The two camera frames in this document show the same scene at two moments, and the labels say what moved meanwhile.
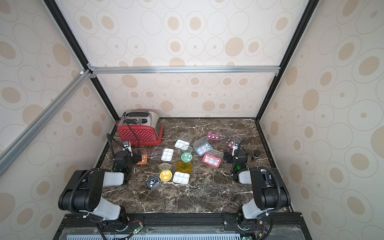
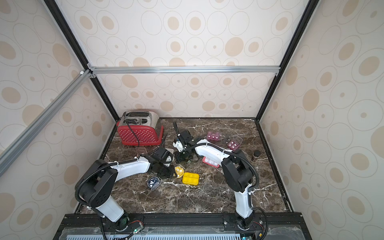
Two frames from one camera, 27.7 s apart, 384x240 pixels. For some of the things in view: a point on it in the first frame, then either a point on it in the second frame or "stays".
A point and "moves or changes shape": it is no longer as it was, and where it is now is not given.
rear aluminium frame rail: [92, 70] stays
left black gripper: [136, 159] to [170, 174]
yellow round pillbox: [166, 175] moves or changes shape
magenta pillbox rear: [213, 136] stays
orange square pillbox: [144, 155] stays
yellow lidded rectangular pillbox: [183, 170] to [190, 178]
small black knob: [257, 153] stays
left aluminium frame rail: [15, 148] stays
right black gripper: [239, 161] to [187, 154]
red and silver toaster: [145, 125] stays
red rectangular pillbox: [213, 157] stays
